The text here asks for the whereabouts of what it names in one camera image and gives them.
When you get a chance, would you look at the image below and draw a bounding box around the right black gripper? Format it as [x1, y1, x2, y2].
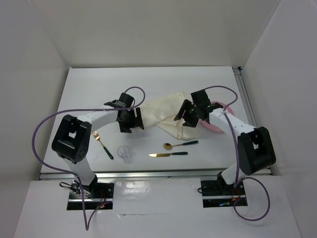
[174, 99, 200, 128]

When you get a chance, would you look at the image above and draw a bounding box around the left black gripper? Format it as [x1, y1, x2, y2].
[117, 107, 144, 133]

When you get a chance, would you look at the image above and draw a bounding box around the cream cloth placemat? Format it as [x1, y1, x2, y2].
[140, 91, 200, 141]

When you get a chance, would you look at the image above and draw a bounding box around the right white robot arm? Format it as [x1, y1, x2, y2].
[174, 90, 276, 194]

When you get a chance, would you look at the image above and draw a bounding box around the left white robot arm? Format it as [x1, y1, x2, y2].
[52, 92, 144, 198]

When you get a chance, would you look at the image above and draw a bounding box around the clear plastic cup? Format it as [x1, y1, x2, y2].
[117, 145, 135, 164]

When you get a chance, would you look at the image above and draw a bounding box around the pink plate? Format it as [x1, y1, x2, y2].
[200, 101, 235, 133]

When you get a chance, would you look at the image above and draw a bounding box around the gold fork green handle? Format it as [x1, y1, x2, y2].
[92, 131, 114, 160]

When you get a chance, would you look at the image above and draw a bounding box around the gold spoon green handle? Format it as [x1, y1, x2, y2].
[163, 140, 199, 150]

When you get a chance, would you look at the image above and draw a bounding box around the gold knife green handle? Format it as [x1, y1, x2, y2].
[149, 152, 188, 158]

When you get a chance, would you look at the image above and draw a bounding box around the front aluminium rail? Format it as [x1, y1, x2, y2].
[39, 168, 272, 180]

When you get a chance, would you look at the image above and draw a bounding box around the aluminium rail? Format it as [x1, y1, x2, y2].
[232, 65, 273, 176]
[39, 168, 272, 180]

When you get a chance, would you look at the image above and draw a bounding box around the right aluminium rail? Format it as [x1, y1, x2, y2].
[232, 65, 273, 176]

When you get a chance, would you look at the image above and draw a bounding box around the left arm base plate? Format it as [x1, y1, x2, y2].
[66, 181, 114, 211]

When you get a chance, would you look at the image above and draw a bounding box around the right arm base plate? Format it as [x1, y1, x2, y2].
[197, 180, 248, 208]

